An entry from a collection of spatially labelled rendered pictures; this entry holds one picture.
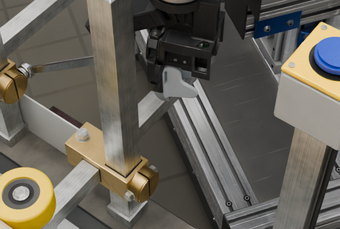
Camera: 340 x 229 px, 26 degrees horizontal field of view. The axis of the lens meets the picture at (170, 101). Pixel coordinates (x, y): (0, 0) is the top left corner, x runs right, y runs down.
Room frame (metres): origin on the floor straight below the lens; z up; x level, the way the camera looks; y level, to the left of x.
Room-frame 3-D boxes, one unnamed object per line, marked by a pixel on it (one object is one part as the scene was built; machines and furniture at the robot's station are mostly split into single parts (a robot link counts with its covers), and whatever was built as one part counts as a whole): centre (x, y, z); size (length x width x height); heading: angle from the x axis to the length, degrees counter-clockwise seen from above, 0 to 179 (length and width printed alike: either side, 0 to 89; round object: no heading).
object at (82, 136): (0.63, 0.13, 0.84); 0.02 x 0.02 x 0.01
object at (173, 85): (0.62, -0.01, 0.95); 0.06 x 0.03 x 0.09; 73
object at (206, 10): (0.63, -0.02, 1.06); 0.09 x 0.08 x 0.12; 73
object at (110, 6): (0.58, 0.06, 0.93); 0.04 x 0.04 x 0.48; 53
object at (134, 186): (0.59, 0.08, 0.81); 0.14 x 0.06 x 0.05; 53
